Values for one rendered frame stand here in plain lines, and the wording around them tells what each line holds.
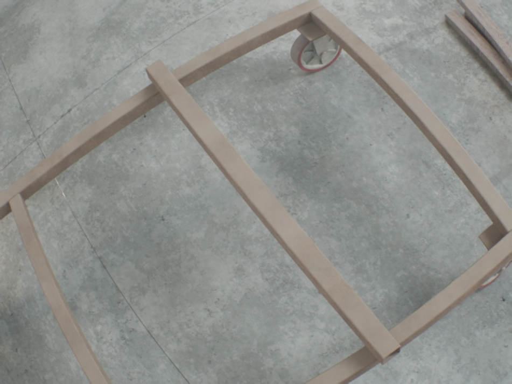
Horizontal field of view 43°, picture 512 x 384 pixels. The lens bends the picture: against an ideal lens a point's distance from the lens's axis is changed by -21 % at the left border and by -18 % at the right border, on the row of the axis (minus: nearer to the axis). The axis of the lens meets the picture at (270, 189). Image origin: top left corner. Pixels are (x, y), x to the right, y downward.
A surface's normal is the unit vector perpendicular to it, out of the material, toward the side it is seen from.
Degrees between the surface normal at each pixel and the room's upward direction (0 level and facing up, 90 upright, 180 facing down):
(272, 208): 0
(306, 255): 0
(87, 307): 0
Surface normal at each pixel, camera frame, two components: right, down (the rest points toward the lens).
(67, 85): -0.16, -0.51
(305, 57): 0.51, 0.68
